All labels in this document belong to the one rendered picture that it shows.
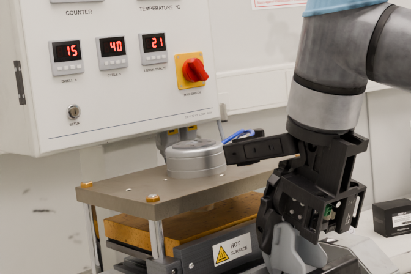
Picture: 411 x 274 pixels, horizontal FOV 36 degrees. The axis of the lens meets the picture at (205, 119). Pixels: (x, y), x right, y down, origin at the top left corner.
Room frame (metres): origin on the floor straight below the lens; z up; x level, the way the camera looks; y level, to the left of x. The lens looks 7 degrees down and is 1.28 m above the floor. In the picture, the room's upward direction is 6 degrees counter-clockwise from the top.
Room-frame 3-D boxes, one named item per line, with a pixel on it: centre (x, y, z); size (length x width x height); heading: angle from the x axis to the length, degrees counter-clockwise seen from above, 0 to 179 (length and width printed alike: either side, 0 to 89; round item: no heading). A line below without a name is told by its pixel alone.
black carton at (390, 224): (1.44, -0.42, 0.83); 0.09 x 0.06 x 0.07; 103
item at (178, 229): (0.84, 0.01, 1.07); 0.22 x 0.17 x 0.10; 129
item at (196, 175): (0.87, 0.02, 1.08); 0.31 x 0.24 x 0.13; 129
